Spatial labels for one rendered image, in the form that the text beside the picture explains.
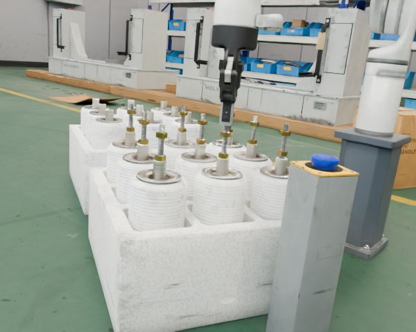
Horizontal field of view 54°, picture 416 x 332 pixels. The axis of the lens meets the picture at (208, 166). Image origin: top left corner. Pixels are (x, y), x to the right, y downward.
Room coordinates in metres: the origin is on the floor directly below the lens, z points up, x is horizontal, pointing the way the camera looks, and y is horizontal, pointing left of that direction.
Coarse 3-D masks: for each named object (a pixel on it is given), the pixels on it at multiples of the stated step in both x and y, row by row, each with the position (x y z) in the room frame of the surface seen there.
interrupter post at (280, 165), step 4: (276, 160) 0.74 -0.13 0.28; (280, 160) 0.73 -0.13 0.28; (284, 160) 0.73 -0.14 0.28; (276, 164) 0.74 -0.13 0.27; (280, 164) 0.73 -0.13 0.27; (284, 164) 0.74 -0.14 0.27; (276, 168) 0.74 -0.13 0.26; (280, 168) 0.73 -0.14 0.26; (284, 168) 0.74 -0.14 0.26; (276, 172) 0.74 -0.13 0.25; (280, 172) 0.73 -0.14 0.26; (284, 172) 0.74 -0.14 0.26
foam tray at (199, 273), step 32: (96, 192) 0.79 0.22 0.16; (96, 224) 0.78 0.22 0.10; (128, 224) 0.61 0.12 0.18; (192, 224) 0.63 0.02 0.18; (224, 224) 0.64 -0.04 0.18; (256, 224) 0.66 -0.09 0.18; (96, 256) 0.77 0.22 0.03; (128, 256) 0.55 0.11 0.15; (160, 256) 0.57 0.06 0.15; (192, 256) 0.60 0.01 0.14; (224, 256) 0.62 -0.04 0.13; (256, 256) 0.64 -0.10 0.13; (128, 288) 0.56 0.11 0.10; (160, 288) 0.58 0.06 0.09; (192, 288) 0.60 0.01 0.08; (224, 288) 0.62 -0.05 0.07; (256, 288) 0.65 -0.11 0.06; (128, 320) 0.56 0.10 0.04; (160, 320) 0.58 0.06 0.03; (192, 320) 0.60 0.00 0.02; (224, 320) 0.62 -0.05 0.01
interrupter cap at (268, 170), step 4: (264, 168) 0.76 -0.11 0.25; (268, 168) 0.76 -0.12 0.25; (272, 168) 0.77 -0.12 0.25; (288, 168) 0.77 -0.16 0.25; (264, 172) 0.73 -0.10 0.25; (268, 172) 0.73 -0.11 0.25; (272, 172) 0.75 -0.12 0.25; (288, 172) 0.75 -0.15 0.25; (268, 176) 0.72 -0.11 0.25; (272, 176) 0.71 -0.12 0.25; (276, 176) 0.71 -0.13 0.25; (280, 176) 0.72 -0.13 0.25; (284, 176) 0.72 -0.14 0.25
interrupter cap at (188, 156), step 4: (188, 152) 0.83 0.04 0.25; (192, 152) 0.83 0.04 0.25; (184, 156) 0.80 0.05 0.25; (188, 156) 0.80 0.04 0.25; (192, 156) 0.81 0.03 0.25; (208, 156) 0.82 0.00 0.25; (212, 156) 0.82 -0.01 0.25; (216, 156) 0.82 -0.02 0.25; (188, 160) 0.77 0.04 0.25; (192, 160) 0.77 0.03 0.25; (196, 160) 0.77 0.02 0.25; (200, 160) 0.78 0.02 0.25; (204, 160) 0.78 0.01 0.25; (208, 160) 0.78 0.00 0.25; (212, 160) 0.78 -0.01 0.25; (216, 160) 0.79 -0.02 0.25
